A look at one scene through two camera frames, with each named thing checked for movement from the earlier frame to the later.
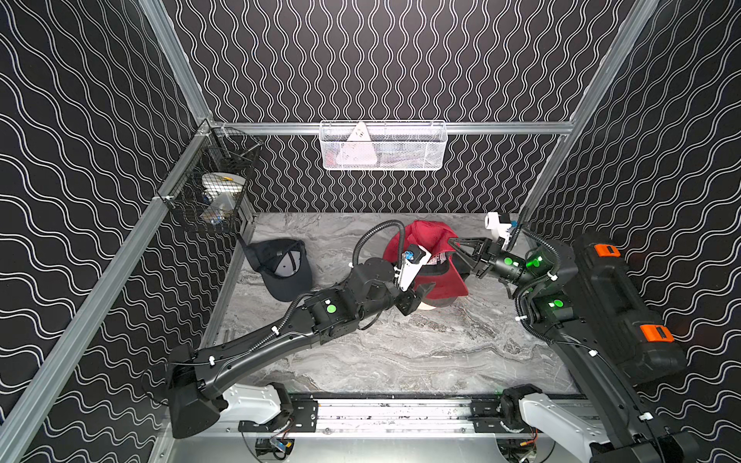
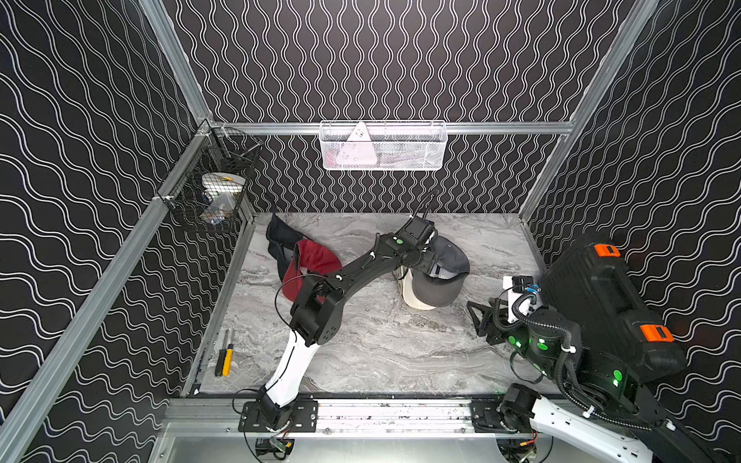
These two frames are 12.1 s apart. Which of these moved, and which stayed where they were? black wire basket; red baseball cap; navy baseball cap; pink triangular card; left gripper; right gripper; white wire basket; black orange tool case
Moved: navy baseball cap; red baseball cap; right gripper; left gripper
Stayed: white wire basket; black orange tool case; pink triangular card; black wire basket
